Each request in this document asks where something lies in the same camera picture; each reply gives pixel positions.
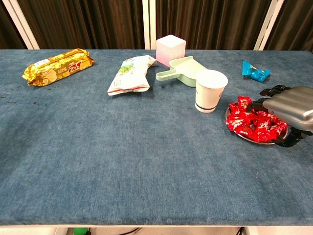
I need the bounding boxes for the gold biscuit packet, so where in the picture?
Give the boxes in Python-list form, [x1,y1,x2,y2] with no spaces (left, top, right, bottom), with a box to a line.
[22,48,95,87]

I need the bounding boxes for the black cable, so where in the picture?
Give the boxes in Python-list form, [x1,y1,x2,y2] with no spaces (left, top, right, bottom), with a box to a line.
[119,227,141,235]

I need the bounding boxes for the pink cube box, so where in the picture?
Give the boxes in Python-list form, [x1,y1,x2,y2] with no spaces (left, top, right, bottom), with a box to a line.
[156,34,186,68]

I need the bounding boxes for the metal bowl with candies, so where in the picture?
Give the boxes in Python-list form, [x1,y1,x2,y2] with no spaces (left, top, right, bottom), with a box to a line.
[224,102,289,145]

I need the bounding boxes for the blue snack wrapper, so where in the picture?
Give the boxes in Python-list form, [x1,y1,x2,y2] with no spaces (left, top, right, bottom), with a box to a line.
[241,60,271,82]

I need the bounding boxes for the blue felt table cover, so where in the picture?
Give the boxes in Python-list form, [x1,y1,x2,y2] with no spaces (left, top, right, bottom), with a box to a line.
[0,49,313,226]

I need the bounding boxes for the green plastic dustpan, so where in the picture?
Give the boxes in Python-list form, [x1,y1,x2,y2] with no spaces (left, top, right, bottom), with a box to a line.
[156,55,208,88]

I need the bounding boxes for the white green snack bag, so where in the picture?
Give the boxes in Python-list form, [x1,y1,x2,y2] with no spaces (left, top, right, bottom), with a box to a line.
[107,54,157,96]

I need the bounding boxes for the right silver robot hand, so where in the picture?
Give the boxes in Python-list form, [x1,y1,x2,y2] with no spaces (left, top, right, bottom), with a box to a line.
[246,85,313,148]

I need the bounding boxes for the white paper cup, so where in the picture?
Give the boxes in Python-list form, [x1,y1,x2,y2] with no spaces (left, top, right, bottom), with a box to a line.
[195,69,229,114]

